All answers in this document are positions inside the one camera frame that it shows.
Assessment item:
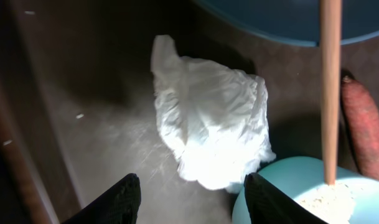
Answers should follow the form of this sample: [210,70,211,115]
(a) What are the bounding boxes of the white rice pile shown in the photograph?
[296,183,356,224]

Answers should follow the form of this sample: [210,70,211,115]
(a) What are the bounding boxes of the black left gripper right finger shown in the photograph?
[244,172,327,224]

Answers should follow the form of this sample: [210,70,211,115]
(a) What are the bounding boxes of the dark blue plate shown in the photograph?
[195,0,379,47]

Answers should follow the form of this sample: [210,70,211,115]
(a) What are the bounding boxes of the white napkin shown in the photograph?
[151,35,276,194]

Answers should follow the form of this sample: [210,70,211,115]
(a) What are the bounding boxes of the orange carrot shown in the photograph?
[340,75,379,181]

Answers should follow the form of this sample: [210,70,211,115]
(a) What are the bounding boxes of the wooden chopstick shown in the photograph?
[319,0,342,185]

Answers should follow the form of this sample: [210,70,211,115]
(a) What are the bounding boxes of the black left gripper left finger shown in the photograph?
[63,173,141,224]

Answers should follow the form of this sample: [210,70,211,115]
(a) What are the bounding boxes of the light blue bowl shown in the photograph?
[232,156,379,224]

